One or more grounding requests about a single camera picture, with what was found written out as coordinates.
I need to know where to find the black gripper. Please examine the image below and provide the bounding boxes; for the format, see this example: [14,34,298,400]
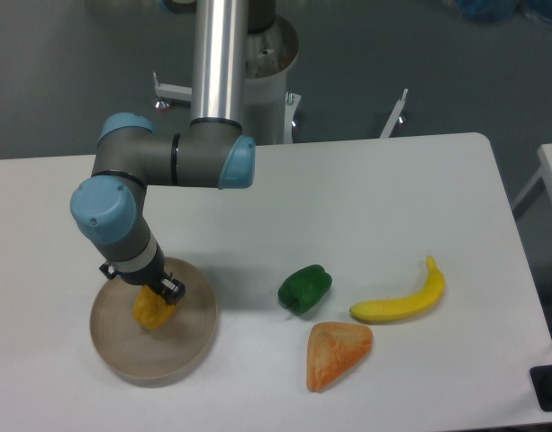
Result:
[99,254,186,306]

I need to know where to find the yellow bell pepper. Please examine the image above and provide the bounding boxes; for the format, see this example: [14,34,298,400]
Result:
[132,285,176,330]

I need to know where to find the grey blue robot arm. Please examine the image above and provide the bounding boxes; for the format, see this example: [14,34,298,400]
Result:
[70,1,276,305]

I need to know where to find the beige round plate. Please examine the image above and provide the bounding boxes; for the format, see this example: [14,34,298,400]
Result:
[90,257,218,387]

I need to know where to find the green bell pepper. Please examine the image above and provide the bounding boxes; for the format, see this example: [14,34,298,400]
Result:
[277,265,333,314]

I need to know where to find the orange triangular bread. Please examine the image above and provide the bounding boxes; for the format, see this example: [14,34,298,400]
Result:
[306,322,374,392]

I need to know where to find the yellow banana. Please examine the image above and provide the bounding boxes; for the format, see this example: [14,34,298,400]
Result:
[348,256,446,323]

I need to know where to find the black device at table edge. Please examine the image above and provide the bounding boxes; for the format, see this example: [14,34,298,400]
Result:
[529,364,552,412]

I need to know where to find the white side table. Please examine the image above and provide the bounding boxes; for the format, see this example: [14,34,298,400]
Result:
[509,142,552,361]

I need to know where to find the blue bag on floor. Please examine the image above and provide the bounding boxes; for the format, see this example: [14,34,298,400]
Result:
[448,0,552,28]

